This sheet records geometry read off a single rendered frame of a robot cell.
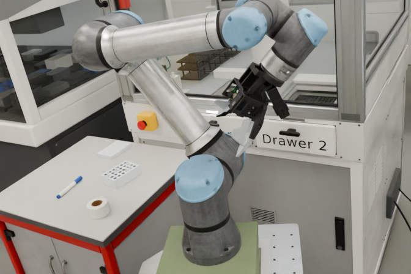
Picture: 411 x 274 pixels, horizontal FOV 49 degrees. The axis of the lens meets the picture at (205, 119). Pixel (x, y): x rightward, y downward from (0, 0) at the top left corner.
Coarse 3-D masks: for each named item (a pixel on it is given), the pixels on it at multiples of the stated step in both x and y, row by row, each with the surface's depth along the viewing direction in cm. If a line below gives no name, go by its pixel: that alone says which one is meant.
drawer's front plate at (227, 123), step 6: (204, 114) 174; (210, 114) 173; (222, 120) 170; (228, 120) 169; (234, 120) 167; (240, 120) 166; (222, 126) 171; (228, 126) 170; (234, 126) 169; (240, 126) 167
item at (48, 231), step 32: (64, 160) 194; (96, 160) 190; (128, 160) 185; (160, 160) 181; (32, 192) 173; (96, 192) 166; (128, 192) 163; (160, 192) 163; (0, 224) 174; (32, 224) 158; (64, 224) 150; (96, 224) 147; (128, 224) 150; (160, 224) 168; (32, 256) 175; (64, 256) 162; (96, 256) 151; (128, 256) 154
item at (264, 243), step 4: (260, 240) 128; (264, 240) 128; (268, 240) 128; (260, 244) 127; (264, 244) 127; (268, 244) 127; (264, 248) 125; (268, 248) 125; (264, 252) 124; (268, 252) 124; (264, 256) 122; (268, 256) 122; (264, 260) 121; (268, 260) 121; (264, 264) 120; (268, 264) 119; (264, 268) 118; (268, 268) 118; (264, 272) 117; (268, 272) 117
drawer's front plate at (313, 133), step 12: (264, 120) 161; (276, 120) 160; (264, 132) 163; (276, 132) 160; (300, 132) 155; (312, 132) 153; (324, 132) 151; (264, 144) 165; (276, 144) 162; (288, 144) 160; (300, 144) 157; (312, 144) 155
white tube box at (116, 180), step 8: (112, 168) 173; (120, 168) 173; (128, 168) 171; (136, 168) 171; (104, 176) 168; (112, 176) 168; (120, 176) 166; (128, 176) 169; (136, 176) 172; (112, 184) 166; (120, 184) 167
